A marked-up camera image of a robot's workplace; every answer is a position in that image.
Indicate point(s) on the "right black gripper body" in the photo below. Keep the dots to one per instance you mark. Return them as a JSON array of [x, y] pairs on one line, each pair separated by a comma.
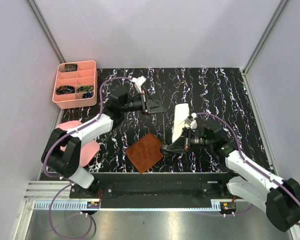
[[197, 141]]

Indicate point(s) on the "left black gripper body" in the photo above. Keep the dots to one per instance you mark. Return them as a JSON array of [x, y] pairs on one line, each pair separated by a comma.
[[137, 104]]

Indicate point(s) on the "white cloth napkin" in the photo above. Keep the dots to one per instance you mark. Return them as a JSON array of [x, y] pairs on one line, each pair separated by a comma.
[[181, 113]]

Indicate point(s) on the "black spoon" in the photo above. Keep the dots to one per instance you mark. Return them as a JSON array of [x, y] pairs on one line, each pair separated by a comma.
[[164, 147]]

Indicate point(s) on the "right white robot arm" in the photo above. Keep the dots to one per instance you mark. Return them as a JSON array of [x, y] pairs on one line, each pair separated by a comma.
[[277, 197]]

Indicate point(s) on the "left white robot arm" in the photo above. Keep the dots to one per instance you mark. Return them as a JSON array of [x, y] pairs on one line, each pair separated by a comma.
[[63, 149]]

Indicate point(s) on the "brown folded cloth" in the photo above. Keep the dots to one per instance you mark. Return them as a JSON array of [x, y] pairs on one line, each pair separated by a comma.
[[145, 153]]

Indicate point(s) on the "black marble patterned mat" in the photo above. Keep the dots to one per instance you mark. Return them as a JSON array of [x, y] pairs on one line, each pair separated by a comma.
[[209, 91]]

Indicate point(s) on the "pink divided organizer tray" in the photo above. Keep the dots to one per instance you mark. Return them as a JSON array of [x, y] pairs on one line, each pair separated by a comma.
[[76, 85]]

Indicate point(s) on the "pink baseball cap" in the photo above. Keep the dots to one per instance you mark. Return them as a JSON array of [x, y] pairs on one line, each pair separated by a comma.
[[89, 150]]

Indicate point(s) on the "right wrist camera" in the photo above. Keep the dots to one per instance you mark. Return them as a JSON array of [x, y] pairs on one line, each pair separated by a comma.
[[190, 121]]

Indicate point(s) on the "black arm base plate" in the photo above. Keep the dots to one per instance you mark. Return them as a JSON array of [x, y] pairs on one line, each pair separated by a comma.
[[157, 191]]

